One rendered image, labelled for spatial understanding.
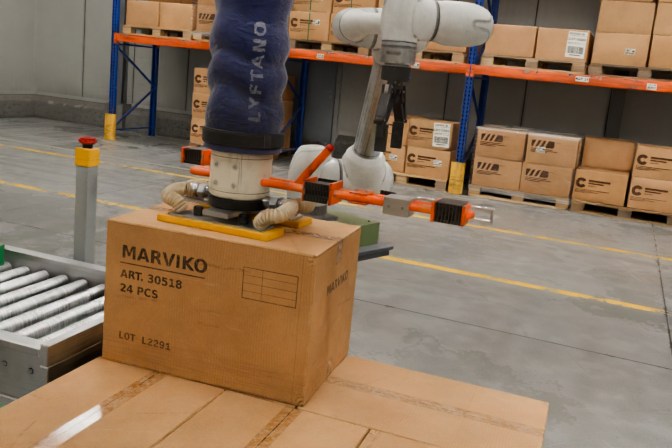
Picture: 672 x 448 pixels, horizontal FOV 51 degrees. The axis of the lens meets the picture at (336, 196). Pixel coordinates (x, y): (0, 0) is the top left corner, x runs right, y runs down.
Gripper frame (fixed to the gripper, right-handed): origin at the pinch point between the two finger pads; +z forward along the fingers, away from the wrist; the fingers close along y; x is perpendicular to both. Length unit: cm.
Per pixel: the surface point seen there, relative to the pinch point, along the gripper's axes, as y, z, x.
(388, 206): 4.7, 14.9, 3.1
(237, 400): 24, 67, -25
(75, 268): -28, 63, -123
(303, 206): -0.5, 19.6, -22.4
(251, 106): 9.6, -6.5, -35.2
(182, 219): 16, 25, -50
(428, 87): -841, -7, -205
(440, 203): 5.0, 12.0, 16.3
